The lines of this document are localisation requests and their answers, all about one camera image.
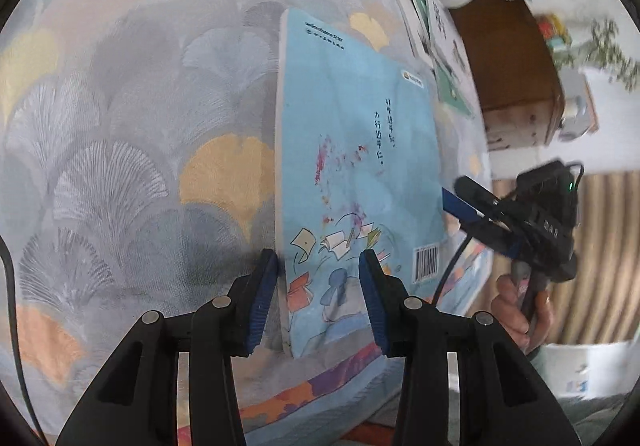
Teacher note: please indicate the teal green book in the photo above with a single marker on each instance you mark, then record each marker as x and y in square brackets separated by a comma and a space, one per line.
[452, 95]

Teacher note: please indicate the person's right hand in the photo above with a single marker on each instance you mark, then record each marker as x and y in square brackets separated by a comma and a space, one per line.
[510, 311]

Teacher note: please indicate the wooden cabinet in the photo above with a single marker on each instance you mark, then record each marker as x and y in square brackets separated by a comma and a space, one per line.
[510, 70]

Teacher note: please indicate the light blue book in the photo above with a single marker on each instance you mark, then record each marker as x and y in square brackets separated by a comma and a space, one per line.
[350, 125]

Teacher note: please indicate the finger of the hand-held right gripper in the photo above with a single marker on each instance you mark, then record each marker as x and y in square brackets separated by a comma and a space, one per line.
[477, 198]
[462, 211]

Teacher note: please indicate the white box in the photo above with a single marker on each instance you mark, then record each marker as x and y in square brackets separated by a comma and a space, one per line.
[585, 371]

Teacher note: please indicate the green leafy plant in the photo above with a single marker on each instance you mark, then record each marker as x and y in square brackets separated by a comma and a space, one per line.
[605, 50]

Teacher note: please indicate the pale green book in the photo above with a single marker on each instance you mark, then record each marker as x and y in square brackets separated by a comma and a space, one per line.
[417, 10]

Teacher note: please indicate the ginkgo print tablecloth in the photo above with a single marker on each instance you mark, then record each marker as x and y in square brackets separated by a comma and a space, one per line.
[150, 125]

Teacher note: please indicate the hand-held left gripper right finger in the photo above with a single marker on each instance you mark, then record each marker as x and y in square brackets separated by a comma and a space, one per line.
[375, 301]

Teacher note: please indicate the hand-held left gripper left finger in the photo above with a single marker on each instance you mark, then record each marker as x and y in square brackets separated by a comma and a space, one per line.
[262, 296]

